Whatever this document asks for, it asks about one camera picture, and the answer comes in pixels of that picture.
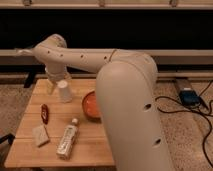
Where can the black clamp at left edge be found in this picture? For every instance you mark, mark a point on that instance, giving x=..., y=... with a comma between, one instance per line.
x=9, y=138

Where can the orange bowl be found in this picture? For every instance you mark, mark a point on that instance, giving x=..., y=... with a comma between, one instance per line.
x=90, y=108

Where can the red chili pepper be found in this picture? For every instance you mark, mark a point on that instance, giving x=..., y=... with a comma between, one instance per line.
x=44, y=113

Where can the beige sponge block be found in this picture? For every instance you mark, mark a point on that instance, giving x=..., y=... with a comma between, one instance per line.
x=40, y=135

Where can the clear plastic bottle white label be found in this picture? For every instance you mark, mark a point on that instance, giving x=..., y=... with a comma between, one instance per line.
x=66, y=143

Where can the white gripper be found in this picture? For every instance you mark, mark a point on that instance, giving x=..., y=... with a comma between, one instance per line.
x=55, y=73

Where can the white paper cup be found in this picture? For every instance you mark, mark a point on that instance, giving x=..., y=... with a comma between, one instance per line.
x=64, y=91

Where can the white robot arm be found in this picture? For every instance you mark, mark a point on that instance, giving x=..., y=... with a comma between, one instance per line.
x=124, y=92

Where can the blue power adapter box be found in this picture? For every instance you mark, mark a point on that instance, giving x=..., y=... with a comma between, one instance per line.
x=188, y=97

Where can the black table leg bracket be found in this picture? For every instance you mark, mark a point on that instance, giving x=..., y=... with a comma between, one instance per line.
x=30, y=79

